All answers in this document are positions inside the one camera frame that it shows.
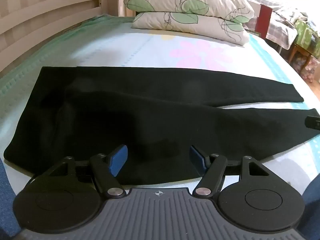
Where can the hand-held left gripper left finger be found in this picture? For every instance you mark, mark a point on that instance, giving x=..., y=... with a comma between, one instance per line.
x=118, y=160

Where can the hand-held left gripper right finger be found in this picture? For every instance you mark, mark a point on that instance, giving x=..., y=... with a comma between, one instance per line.
x=197, y=158

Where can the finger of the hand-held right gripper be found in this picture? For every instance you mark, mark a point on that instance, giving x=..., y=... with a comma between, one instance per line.
x=313, y=122

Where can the black pants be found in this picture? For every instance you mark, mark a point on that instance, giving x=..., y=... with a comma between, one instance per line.
x=150, y=120

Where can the floral bag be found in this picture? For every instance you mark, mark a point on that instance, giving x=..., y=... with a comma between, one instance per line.
x=311, y=68

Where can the wooden stool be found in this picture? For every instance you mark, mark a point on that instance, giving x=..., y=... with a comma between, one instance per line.
x=300, y=51

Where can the person's right leg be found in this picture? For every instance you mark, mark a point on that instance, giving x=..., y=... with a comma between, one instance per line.
x=312, y=205

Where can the person's leg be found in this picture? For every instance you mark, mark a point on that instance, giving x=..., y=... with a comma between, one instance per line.
x=6, y=195
x=312, y=205

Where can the green patterned cloth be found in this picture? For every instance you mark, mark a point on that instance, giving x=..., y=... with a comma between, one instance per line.
x=306, y=33

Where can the plaid blanket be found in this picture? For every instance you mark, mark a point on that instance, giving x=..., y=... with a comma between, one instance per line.
x=282, y=22

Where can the red board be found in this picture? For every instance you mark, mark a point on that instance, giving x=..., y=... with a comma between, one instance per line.
x=264, y=21

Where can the bed with floral sheet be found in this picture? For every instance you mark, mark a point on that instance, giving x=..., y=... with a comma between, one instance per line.
x=140, y=50

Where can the person's left leg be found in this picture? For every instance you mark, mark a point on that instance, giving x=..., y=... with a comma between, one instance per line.
x=6, y=195

